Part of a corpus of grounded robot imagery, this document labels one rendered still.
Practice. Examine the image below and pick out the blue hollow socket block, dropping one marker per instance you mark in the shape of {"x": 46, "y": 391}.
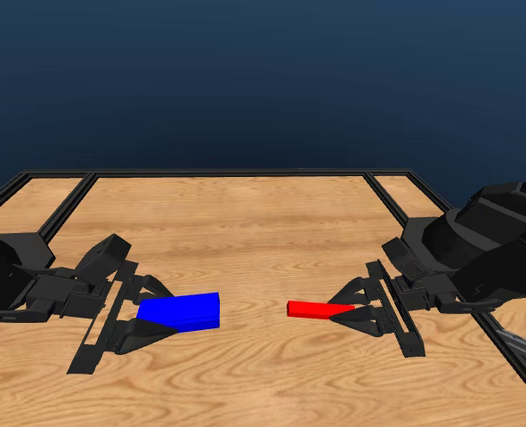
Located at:
{"x": 187, "y": 309}

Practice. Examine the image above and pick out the thin red peg bar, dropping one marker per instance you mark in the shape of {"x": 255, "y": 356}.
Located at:
{"x": 311, "y": 309}

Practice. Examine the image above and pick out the black table frame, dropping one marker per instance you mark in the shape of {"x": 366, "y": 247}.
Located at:
{"x": 227, "y": 172}

